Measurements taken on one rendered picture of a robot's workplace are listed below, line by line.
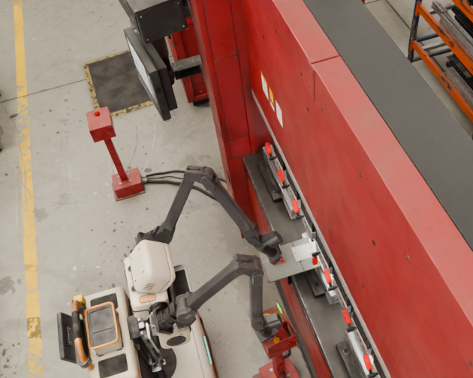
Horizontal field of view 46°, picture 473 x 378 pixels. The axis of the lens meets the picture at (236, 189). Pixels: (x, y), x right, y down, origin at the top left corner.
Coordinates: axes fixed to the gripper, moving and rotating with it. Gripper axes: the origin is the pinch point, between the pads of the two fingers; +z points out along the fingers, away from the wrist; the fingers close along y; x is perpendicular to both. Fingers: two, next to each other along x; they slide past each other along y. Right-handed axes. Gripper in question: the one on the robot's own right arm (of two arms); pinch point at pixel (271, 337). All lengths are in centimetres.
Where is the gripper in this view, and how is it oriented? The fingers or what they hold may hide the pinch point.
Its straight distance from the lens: 289.4
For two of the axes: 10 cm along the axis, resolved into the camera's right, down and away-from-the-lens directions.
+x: -4.4, -6.8, 5.9
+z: 3.3, 5.0, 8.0
